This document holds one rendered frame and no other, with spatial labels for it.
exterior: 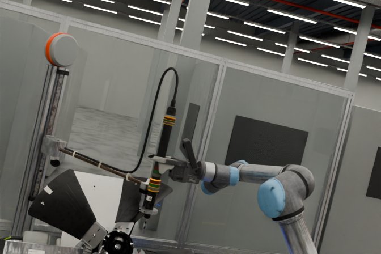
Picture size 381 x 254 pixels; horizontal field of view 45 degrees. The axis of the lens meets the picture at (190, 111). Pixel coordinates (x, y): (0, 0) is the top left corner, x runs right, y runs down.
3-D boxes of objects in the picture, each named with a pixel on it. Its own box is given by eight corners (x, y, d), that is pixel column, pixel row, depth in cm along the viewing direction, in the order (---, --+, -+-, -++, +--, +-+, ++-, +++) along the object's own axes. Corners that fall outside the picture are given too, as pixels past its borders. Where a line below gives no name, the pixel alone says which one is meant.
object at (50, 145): (38, 152, 211) (42, 134, 211) (50, 152, 217) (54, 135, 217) (51, 158, 205) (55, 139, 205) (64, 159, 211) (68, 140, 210)
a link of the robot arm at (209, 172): (216, 165, 176) (209, 160, 184) (206, 163, 175) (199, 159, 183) (212, 184, 177) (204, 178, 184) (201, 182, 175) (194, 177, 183)
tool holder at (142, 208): (131, 207, 174) (136, 182, 174) (143, 206, 180) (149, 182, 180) (148, 215, 169) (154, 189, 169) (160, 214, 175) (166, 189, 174)
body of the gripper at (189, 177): (171, 180, 171) (200, 185, 175) (176, 158, 171) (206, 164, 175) (166, 176, 179) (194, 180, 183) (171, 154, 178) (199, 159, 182)
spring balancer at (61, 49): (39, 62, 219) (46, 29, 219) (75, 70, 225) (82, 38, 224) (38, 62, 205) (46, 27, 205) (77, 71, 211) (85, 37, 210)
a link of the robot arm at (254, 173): (325, 159, 161) (236, 154, 202) (304, 170, 156) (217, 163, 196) (332, 189, 163) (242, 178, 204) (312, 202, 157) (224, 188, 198)
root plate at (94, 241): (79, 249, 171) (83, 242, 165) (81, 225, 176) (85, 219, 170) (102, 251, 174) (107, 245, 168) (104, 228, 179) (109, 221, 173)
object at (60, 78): (27, 199, 213) (56, 68, 211) (37, 199, 217) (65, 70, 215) (31, 201, 211) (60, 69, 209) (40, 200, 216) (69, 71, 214)
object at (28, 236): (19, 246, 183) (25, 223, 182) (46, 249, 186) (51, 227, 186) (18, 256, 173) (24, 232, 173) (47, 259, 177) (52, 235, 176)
